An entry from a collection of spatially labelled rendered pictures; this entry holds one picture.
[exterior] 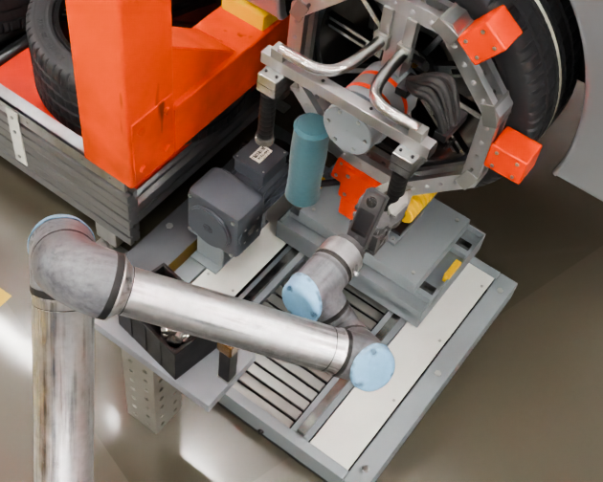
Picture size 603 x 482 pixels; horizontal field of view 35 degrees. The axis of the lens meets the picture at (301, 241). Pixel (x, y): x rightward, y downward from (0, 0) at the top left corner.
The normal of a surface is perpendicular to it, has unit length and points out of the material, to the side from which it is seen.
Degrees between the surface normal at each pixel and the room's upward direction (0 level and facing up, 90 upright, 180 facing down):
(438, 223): 0
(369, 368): 56
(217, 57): 90
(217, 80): 90
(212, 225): 90
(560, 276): 0
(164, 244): 0
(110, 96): 90
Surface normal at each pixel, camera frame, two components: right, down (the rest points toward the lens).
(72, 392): 0.52, 0.26
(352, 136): -0.59, 0.61
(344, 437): 0.10, -0.60
